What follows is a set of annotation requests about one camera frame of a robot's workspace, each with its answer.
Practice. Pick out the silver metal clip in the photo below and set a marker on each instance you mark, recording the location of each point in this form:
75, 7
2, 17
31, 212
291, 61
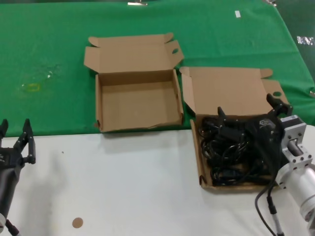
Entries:
136, 3

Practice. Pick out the shiny silver foil piece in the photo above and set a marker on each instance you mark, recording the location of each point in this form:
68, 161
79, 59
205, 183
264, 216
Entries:
305, 40

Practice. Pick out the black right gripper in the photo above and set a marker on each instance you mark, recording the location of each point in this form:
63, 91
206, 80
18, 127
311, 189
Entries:
267, 137

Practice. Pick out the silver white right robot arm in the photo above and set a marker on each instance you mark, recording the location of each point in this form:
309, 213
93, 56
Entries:
300, 179

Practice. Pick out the round brown paper sticker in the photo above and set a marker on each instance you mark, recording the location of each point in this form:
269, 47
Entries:
77, 222

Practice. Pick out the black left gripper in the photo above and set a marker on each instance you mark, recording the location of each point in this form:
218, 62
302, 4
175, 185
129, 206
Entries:
9, 158

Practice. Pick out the white tape strip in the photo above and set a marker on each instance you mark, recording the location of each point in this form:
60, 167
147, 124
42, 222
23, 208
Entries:
237, 14

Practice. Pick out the cardboard box with open lid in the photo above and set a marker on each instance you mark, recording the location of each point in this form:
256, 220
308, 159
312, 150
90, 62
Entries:
137, 103
226, 91

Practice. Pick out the green table cloth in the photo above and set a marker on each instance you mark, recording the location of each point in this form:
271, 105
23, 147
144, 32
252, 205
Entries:
49, 37

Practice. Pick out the small metal object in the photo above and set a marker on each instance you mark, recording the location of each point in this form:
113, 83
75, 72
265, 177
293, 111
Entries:
270, 1

